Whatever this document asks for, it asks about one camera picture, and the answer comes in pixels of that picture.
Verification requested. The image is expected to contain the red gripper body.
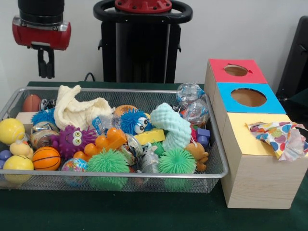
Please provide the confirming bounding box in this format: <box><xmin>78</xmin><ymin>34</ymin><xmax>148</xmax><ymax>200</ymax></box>
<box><xmin>12</xmin><ymin>16</ymin><xmax>72</xmax><ymax>51</ymax></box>

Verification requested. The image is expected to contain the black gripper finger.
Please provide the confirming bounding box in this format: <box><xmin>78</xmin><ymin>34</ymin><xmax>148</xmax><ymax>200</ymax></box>
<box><xmin>46</xmin><ymin>48</ymin><xmax>55</xmax><ymax>79</ymax></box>
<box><xmin>38</xmin><ymin>47</ymin><xmax>47</xmax><ymax>79</ymax></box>

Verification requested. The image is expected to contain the small dotted cloth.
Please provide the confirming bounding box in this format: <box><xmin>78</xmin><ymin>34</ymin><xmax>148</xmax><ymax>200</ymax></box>
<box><xmin>246</xmin><ymin>122</ymin><xmax>308</xmax><ymax>162</ymax></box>

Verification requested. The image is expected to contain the wooden box with three holes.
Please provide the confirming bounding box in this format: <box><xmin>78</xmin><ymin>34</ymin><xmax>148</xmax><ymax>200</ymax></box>
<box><xmin>204</xmin><ymin>58</ymin><xmax>308</xmax><ymax>209</ymax></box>

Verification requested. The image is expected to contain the cream knitted cloth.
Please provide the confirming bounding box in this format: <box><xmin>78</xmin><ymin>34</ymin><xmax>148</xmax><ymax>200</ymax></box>
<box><xmin>53</xmin><ymin>85</ymin><xmax>115</xmax><ymax>130</ymax></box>

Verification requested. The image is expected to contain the yellow ball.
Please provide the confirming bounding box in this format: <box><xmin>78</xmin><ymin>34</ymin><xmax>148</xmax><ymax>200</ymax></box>
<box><xmin>0</xmin><ymin>118</ymin><xmax>26</xmax><ymax>145</ymax></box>
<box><xmin>3</xmin><ymin>155</ymin><xmax>34</xmax><ymax>184</ymax></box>

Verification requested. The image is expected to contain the purple furry monster toy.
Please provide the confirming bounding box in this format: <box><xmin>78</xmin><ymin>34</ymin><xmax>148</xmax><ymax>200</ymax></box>
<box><xmin>51</xmin><ymin>125</ymin><xmax>98</xmax><ymax>160</ymax></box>

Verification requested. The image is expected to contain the orange plastic toy block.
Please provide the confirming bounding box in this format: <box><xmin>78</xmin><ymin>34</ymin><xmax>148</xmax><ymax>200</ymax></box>
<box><xmin>74</xmin><ymin>127</ymin><xmax>128</xmax><ymax>162</ymax></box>

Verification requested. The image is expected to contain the orange toy basketball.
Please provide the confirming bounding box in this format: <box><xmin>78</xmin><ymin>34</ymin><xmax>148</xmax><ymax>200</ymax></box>
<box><xmin>32</xmin><ymin>146</ymin><xmax>61</xmax><ymax>171</ymax></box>

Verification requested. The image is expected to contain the blue spiky ball with eyes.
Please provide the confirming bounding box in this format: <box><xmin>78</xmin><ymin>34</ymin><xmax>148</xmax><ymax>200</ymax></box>
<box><xmin>120</xmin><ymin>109</ymin><xmax>153</xmax><ymax>137</ymax></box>

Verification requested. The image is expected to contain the green spiky ball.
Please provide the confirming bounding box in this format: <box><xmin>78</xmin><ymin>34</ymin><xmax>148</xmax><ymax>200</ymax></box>
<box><xmin>158</xmin><ymin>148</ymin><xmax>197</xmax><ymax>191</ymax></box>
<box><xmin>87</xmin><ymin>149</ymin><xmax>130</xmax><ymax>191</ymax></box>

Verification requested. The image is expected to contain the mint green foam cloth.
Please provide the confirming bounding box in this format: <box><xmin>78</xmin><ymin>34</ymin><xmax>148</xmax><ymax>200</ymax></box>
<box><xmin>150</xmin><ymin>103</ymin><xmax>192</xmax><ymax>152</ymax></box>

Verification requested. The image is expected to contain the dark green table cloth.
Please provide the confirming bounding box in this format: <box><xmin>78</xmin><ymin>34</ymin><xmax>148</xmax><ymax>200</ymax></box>
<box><xmin>0</xmin><ymin>81</ymin><xmax>308</xmax><ymax>231</ymax></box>

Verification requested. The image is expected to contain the black monitor panel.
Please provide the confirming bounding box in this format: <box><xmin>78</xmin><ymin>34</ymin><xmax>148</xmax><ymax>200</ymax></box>
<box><xmin>277</xmin><ymin>16</ymin><xmax>308</xmax><ymax>99</ymax></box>

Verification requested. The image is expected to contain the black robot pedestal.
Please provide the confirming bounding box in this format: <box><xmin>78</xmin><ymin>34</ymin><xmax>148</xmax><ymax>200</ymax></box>
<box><xmin>93</xmin><ymin>0</ymin><xmax>193</xmax><ymax>83</ymax></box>

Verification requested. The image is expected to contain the wire mesh bin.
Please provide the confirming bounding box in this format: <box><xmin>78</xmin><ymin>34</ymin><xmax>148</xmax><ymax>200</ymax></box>
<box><xmin>0</xmin><ymin>87</ymin><xmax>229</xmax><ymax>193</ymax></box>

